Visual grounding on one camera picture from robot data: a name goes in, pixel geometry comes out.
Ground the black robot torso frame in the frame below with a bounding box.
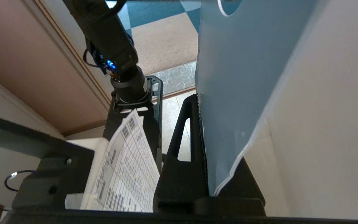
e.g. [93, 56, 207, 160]
[0, 75, 164, 216]

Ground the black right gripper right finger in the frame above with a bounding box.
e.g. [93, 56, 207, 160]
[202, 157, 266, 216]

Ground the printed paper sheet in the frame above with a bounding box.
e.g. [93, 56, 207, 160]
[80, 109, 161, 213]

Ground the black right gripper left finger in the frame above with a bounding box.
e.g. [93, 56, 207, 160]
[154, 94, 210, 216]

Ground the blue and white door hanger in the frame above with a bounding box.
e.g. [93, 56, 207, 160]
[194, 0, 319, 197]

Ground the thin black cable loop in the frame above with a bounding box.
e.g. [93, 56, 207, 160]
[4, 170, 38, 192]

